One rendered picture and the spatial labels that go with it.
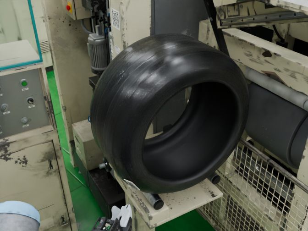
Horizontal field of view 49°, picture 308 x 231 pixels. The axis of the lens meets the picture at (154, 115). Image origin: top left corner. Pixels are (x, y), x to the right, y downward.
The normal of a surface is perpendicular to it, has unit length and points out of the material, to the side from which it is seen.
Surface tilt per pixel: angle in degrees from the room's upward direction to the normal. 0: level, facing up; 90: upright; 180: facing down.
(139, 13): 90
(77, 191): 0
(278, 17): 90
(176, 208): 0
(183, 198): 0
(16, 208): 19
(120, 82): 45
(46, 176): 90
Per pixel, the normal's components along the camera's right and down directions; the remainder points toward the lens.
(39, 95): 0.49, 0.46
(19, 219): 0.51, -0.77
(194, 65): 0.29, -0.31
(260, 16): -0.87, 0.27
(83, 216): -0.01, -0.85
